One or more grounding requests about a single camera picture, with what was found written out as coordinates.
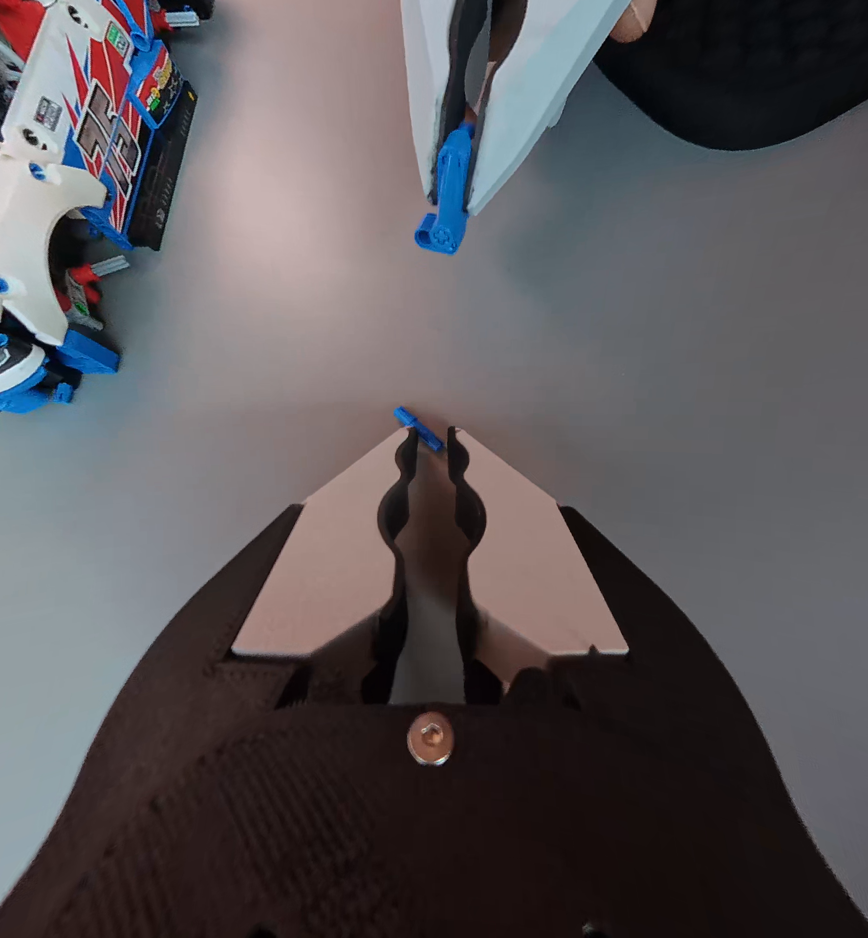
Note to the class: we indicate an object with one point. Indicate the blue brick connector pin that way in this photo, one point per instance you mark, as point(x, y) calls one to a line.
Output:
point(418, 427)

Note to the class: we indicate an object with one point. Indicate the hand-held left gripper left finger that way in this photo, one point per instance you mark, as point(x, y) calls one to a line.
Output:
point(317, 579)

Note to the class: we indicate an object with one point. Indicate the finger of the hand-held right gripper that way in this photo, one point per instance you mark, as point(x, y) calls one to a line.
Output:
point(544, 73)
point(427, 73)

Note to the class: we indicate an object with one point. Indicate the blue angled brick beam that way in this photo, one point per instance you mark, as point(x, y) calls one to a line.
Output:
point(450, 190)

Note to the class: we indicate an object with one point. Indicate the brick race car model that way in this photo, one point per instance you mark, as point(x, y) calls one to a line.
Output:
point(9, 205)

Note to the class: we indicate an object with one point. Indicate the grey desk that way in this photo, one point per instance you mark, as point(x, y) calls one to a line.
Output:
point(624, 330)

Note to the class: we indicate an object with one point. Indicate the person's right hand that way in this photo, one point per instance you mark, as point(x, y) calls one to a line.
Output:
point(633, 18)

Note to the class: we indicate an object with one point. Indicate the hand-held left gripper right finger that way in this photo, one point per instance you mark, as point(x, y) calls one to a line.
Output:
point(544, 579)

